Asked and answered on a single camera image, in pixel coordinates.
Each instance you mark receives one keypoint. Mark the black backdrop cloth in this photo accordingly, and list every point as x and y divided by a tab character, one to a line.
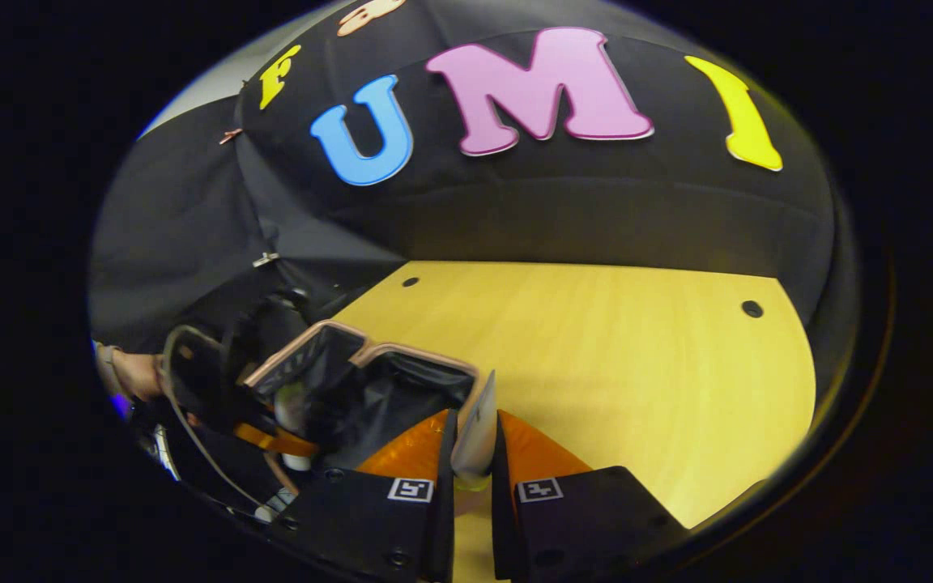
555	210

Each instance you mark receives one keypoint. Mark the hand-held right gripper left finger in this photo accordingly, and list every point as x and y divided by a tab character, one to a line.
445	502

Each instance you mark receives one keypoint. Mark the silver cloth clip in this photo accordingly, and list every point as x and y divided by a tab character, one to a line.
266	259

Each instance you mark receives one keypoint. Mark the pink suitcase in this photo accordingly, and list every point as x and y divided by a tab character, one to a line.
385	405

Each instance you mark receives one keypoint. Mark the copper cloth clip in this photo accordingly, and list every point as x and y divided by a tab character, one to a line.
230	135

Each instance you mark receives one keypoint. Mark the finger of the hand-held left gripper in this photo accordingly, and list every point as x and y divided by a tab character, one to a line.
272	440

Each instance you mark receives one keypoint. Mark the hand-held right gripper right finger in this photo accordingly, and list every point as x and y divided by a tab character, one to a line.
503	502

